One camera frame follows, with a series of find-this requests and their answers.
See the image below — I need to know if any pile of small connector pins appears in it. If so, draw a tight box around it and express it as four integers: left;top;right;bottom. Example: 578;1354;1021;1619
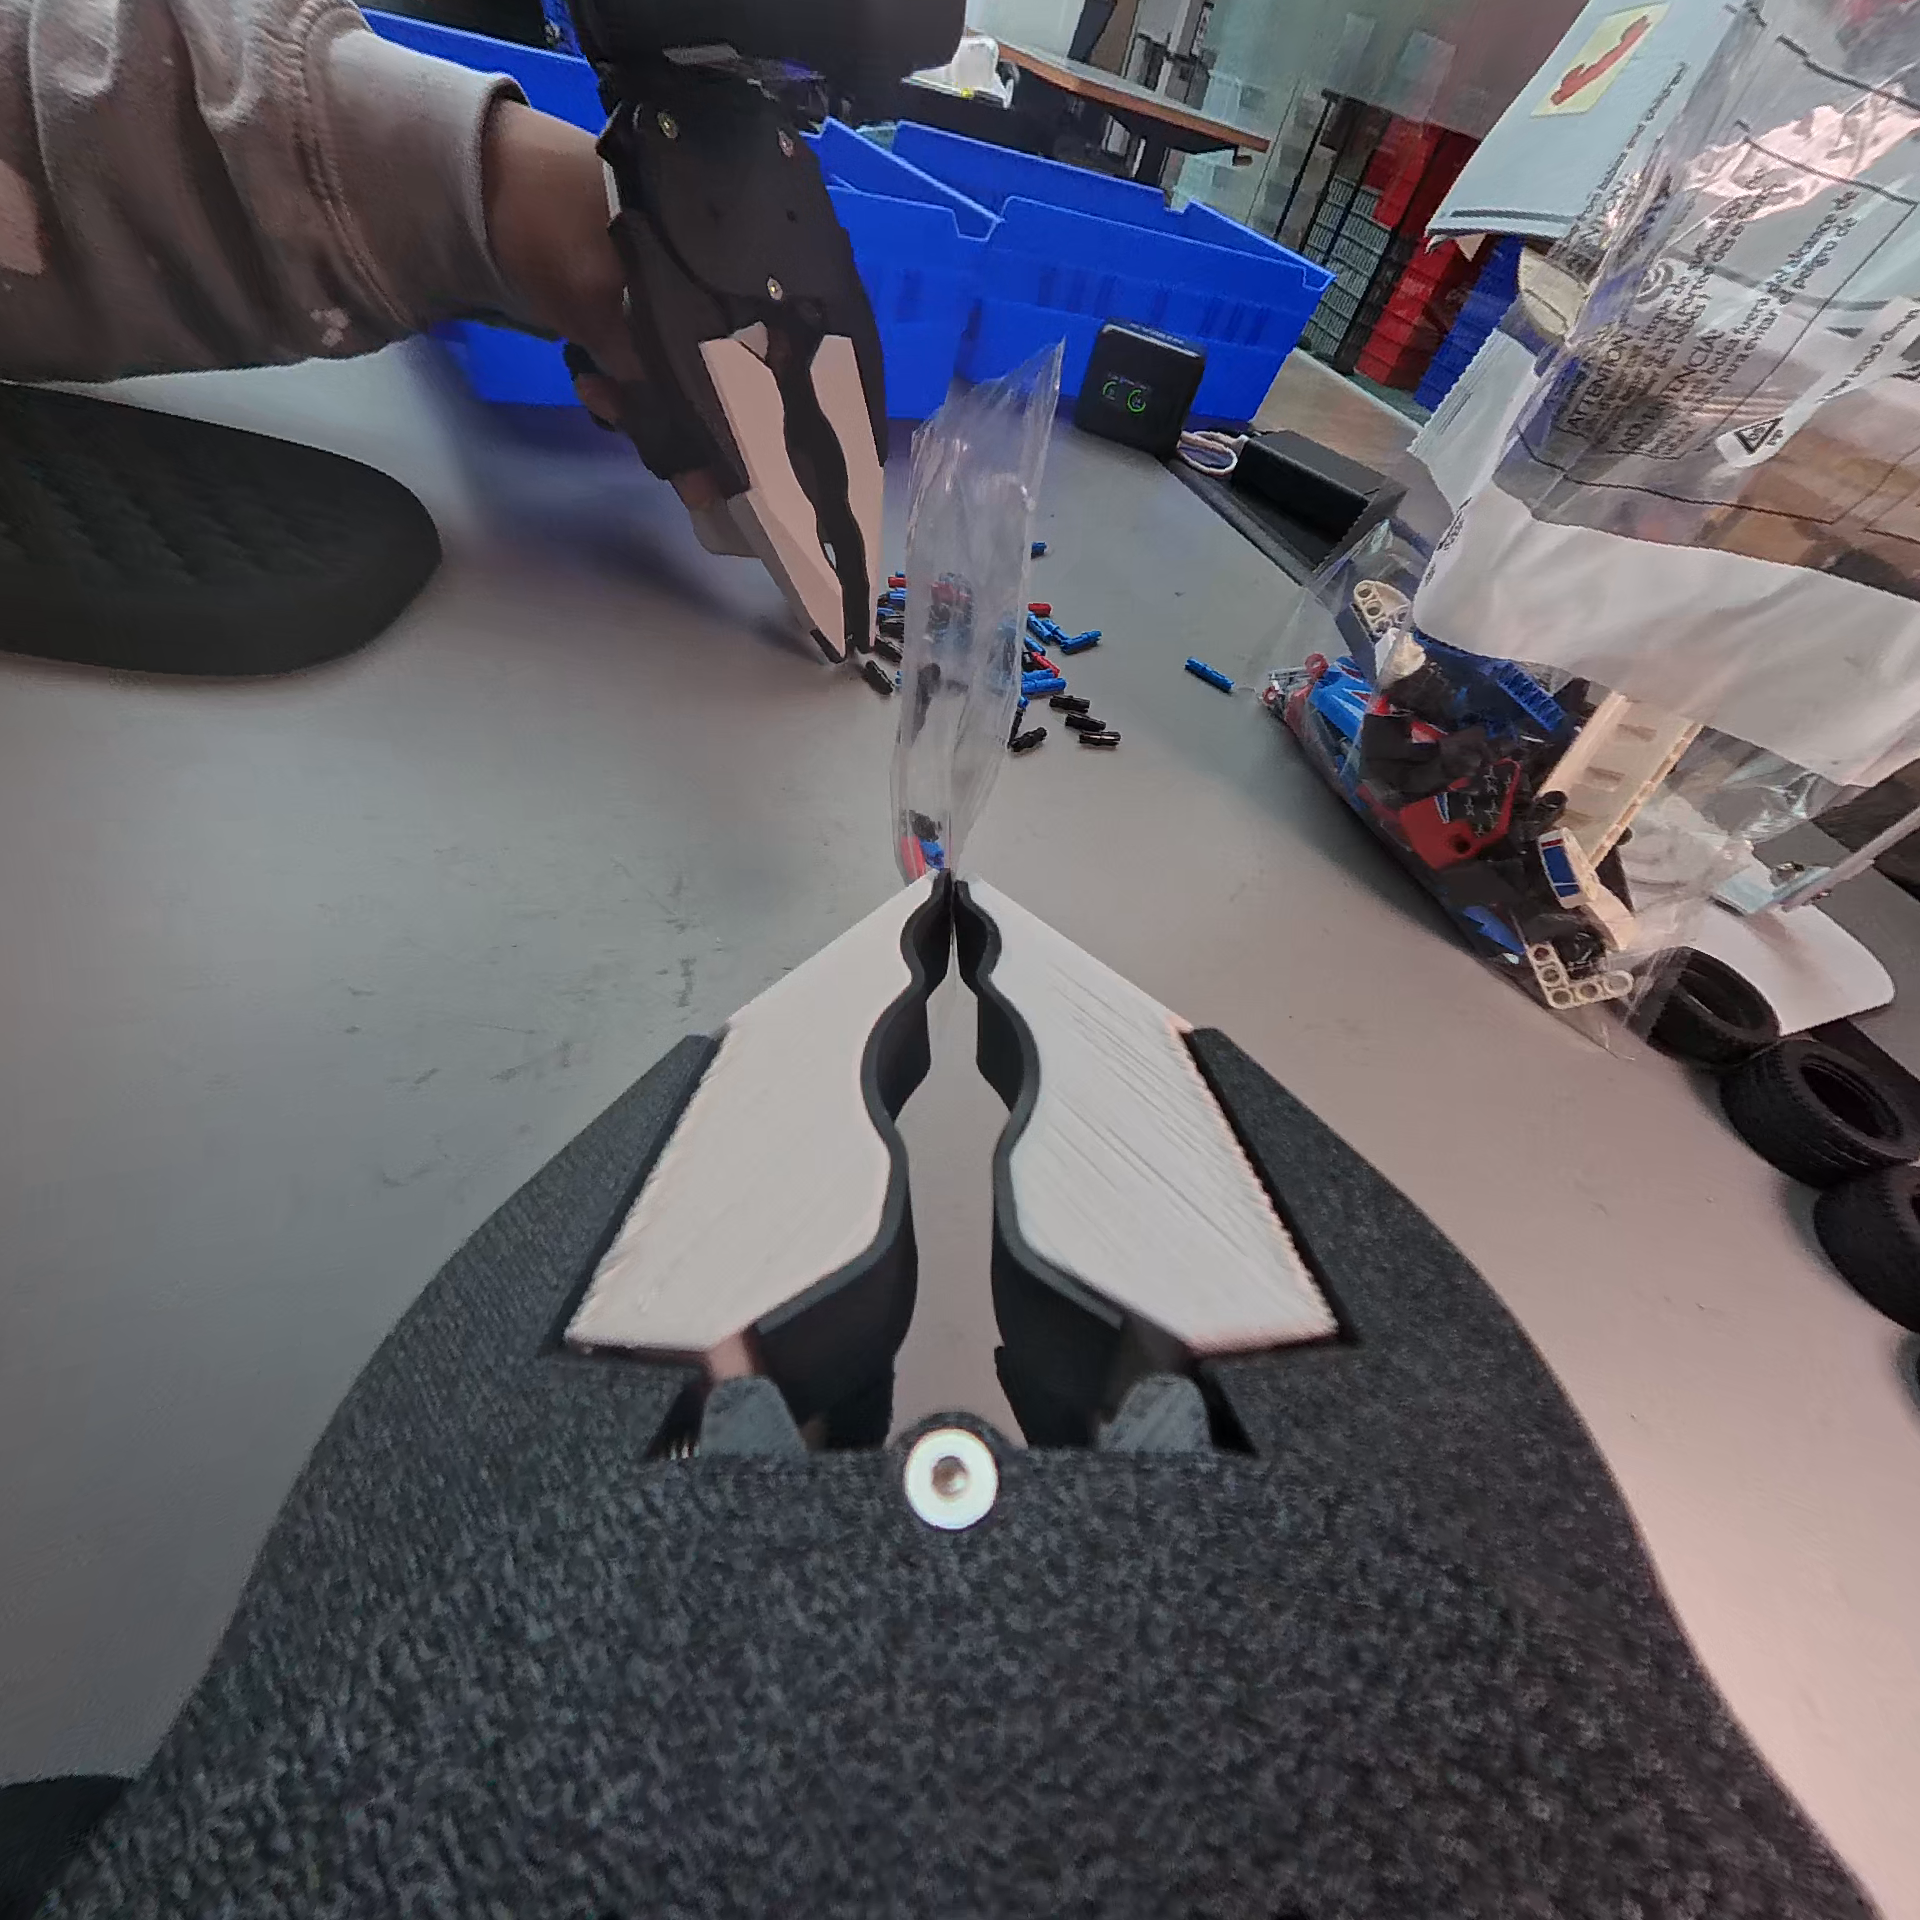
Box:
853;536;1128;756

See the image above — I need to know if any white printed sticker sheet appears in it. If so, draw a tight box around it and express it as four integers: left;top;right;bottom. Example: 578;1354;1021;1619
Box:
1673;896;1903;1039

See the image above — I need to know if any adjacent desk with brown edge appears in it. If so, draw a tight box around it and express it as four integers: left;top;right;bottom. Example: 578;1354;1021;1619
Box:
1253;347;1450;490

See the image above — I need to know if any blue plastic bin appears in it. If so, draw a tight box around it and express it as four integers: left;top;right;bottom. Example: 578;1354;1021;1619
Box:
895;120;1339;432
360;5;1005;425

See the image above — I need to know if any person's left hand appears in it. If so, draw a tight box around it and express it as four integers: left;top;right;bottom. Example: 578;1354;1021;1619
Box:
483;101;640;437

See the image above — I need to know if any brown background table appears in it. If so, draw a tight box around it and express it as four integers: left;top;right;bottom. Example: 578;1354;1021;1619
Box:
982;36;1278;193

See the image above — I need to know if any clear bag of toy bricks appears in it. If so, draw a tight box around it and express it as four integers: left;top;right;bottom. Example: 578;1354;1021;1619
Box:
1256;570;1704;1059

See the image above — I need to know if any stack of red blue crates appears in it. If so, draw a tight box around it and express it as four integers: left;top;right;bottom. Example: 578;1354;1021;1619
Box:
1297;90;1524;413

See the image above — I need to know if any large printed clear plastic bag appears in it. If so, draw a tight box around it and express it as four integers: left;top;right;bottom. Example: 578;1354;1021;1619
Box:
1410;0;1920;789

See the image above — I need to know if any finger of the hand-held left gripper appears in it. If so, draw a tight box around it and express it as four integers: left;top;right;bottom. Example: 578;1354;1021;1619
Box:
782;318;895;655
683;332;855;666

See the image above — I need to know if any small clear plastic bag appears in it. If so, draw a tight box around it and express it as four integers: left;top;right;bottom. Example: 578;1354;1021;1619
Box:
884;338;1070;887

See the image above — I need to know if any grey desk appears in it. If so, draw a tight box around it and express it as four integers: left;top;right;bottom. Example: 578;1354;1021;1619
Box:
0;335;1920;1920

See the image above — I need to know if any black power bank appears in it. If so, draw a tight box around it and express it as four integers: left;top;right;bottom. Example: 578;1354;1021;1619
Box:
1076;322;1208;449

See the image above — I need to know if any person's left forearm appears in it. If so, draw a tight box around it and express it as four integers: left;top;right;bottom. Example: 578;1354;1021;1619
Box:
0;0;530;386

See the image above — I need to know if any black toy tyre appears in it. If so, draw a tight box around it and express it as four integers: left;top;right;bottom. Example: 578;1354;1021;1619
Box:
1813;1166;1920;1316
1718;1037;1920;1190
1647;943;1783;1069

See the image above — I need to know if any black quilted pad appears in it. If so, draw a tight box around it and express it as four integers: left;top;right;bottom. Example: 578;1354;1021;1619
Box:
0;382;446;680

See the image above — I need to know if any black adapter box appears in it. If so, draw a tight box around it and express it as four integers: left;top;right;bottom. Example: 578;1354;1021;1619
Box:
1236;425;1407;542

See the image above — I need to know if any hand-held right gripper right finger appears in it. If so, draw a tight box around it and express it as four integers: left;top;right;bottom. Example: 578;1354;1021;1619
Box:
954;875;1340;1454

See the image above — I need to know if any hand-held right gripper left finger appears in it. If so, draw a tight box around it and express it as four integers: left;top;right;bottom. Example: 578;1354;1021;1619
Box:
564;870;963;1454

